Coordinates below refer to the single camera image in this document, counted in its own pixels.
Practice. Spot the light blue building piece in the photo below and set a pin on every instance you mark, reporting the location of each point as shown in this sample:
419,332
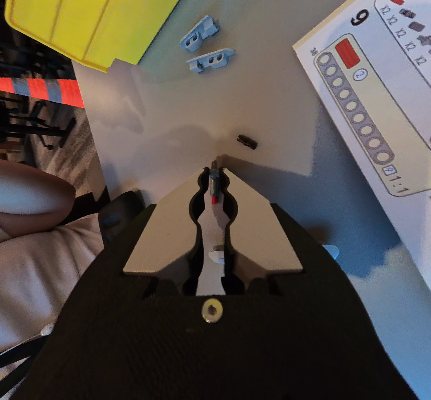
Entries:
212,60
198,34

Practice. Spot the black office chair base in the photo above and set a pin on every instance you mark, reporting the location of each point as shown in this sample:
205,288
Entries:
37,127

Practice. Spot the building instruction booklet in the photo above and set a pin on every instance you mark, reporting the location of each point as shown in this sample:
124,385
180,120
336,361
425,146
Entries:
384,103

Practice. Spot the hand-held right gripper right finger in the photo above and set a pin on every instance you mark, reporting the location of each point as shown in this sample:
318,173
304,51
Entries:
262,238

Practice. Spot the person's bare leg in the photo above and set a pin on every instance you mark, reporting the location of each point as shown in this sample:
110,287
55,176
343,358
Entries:
30,198

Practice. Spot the yellow plastic bin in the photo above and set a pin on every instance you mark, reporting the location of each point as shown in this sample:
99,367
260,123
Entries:
101,9

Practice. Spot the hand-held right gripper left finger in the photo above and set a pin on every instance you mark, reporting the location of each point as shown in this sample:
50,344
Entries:
165,238

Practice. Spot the grey pin with red end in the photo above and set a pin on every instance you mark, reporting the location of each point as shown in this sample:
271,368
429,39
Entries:
214,184

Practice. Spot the grey desk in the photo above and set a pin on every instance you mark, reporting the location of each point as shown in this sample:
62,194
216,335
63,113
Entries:
269,103

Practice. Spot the person's beige shorts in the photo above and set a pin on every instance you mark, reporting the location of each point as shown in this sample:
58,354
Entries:
43,272

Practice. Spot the small white building piece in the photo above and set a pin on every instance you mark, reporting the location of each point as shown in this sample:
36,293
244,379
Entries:
331,251
215,257

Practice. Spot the small black connector pin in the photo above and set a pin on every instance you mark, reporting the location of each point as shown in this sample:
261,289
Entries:
247,140

